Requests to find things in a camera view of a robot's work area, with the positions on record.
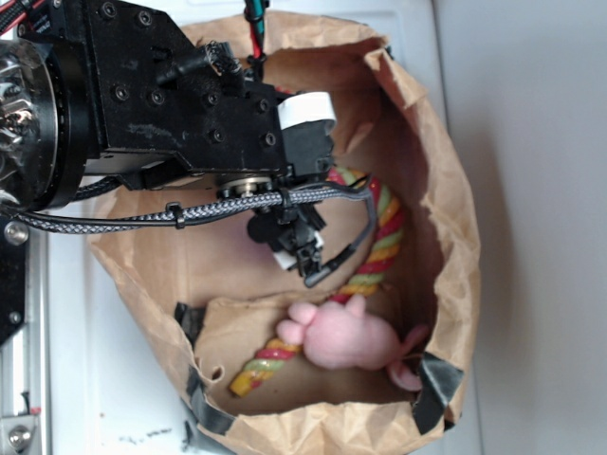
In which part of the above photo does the small black gripper finger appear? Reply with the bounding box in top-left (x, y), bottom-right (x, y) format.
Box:
top-left (247, 208), bottom-right (327, 288)

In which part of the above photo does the red yellow green rope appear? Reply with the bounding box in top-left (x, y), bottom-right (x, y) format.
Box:
top-left (230, 166), bottom-right (405, 398)

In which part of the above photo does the grey braided cable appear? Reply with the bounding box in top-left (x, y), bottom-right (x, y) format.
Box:
top-left (0, 174), bottom-right (380, 289)

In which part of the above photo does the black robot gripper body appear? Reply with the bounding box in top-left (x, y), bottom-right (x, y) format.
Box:
top-left (82, 1), bottom-right (288, 190)

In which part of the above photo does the black gripper finger with white pad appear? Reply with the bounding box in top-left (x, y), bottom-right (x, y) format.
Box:
top-left (278, 92), bottom-right (336, 178)

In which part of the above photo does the brown paper bag box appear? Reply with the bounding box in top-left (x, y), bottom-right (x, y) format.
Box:
top-left (89, 10), bottom-right (480, 454)

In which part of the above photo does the pink plush toy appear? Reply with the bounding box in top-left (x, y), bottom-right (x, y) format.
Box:
top-left (276, 295), bottom-right (430, 392)

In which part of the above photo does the red black wire bundle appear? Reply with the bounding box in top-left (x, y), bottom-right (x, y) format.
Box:
top-left (241, 0), bottom-right (271, 80)

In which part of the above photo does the black metal bracket plate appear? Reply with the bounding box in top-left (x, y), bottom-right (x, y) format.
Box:
top-left (1, 218), bottom-right (28, 345)

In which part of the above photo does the aluminium frame rail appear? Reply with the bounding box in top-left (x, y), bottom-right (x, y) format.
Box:
top-left (1, 219), bottom-right (52, 454)

